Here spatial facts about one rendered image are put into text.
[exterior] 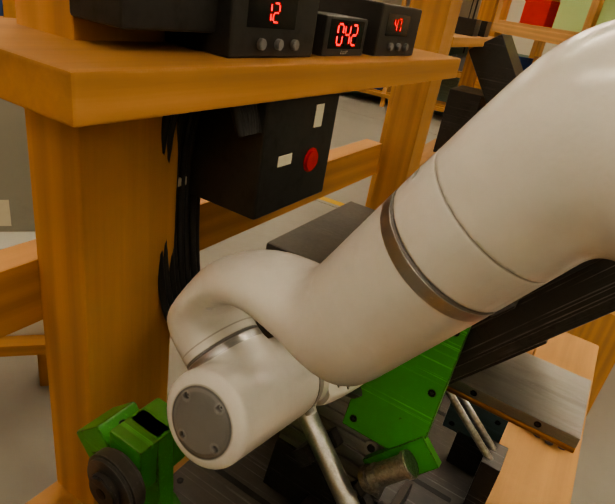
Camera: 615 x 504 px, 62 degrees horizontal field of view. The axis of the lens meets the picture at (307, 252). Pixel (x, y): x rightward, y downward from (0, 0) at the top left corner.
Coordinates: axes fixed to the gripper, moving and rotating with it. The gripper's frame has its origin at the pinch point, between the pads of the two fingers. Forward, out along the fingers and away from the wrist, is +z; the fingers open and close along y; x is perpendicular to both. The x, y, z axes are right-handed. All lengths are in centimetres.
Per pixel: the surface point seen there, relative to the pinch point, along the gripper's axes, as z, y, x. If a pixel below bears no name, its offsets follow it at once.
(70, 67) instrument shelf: -38.7, 26.5, -6.7
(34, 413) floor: 60, 12, 169
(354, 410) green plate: 2.9, -9.6, 5.5
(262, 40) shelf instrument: -16.4, 33.3, -11.4
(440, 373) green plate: 2.9, -8.2, -8.4
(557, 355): 79, -26, -13
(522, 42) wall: 858, 297, -63
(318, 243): 14.3, 16.0, 6.3
